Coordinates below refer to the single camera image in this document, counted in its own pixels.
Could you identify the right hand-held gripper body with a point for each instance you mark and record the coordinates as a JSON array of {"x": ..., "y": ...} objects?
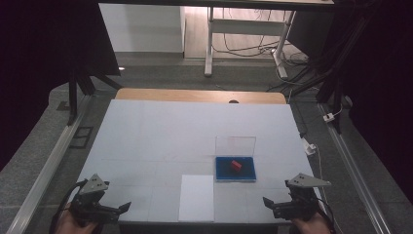
[{"x": 300, "y": 201}]

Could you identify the black curtain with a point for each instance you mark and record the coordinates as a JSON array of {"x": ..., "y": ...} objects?
[{"x": 42, "y": 65}]

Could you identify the black floor frame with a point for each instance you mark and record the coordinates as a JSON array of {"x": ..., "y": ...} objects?
[{"x": 81, "y": 137}]

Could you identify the person's left hand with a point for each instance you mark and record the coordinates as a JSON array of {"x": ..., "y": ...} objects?
[{"x": 69, "y": 226}]

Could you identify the red stamp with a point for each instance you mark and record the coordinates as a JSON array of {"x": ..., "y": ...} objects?
[{"x": 236, "y": 165}]

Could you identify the white power plug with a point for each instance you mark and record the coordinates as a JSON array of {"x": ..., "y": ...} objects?
[{"x": 328, "y": 117}]

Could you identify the blue ink pad case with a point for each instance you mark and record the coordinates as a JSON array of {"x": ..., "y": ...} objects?
[{"x": 235, "y": 174}]

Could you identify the white desk frame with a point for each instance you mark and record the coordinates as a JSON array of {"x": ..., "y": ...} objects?
[{"x": 242, "y": 27}]

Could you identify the white table cover board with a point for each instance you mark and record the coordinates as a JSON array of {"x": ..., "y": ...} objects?
[{"x": 156, "y": 136}]

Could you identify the white paper sheet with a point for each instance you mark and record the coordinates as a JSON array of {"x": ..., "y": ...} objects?
[{"x": 196, "y": 198}]

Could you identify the black stand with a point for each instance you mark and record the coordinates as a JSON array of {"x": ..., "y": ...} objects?
[
  {"x": 328, "y": 84},
  {"x": 79, "y": 84}
]

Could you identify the person's right hand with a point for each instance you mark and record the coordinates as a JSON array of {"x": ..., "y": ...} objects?
[{"x": 308, "y": 226}]

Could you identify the wooden table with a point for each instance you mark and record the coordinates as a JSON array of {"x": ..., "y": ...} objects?
[{"x": 195, "y": 96}]

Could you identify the white power adapter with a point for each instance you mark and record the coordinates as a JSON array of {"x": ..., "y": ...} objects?
[{"x": 309, "y": 148}]

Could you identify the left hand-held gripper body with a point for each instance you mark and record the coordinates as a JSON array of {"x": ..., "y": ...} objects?
[{"x": 92, "y": 201}]

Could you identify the aluminium rail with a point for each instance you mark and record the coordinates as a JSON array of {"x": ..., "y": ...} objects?
[
  {"x": 354, "y": 169},
  {"x": 48, "y": 165}
]

